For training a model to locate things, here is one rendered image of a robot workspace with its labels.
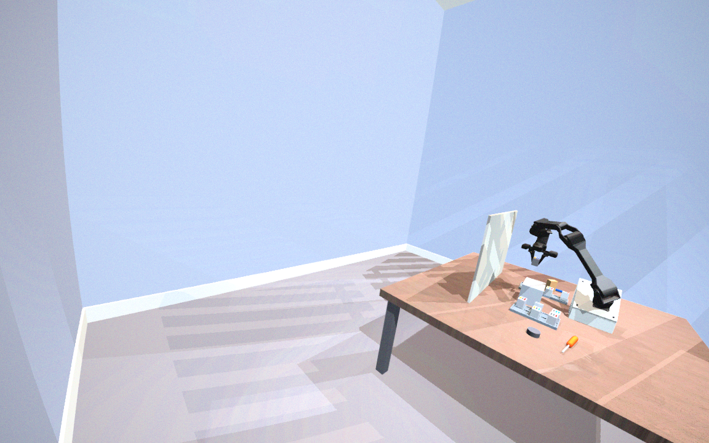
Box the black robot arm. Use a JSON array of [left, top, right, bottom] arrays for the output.
[[529, 218, 621, 311]]

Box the orange screwdriver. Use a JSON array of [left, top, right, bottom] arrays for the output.
[[562, 336, 578, 352]]

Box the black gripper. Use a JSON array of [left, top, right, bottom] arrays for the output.
[[521, 239, 558, 264]]

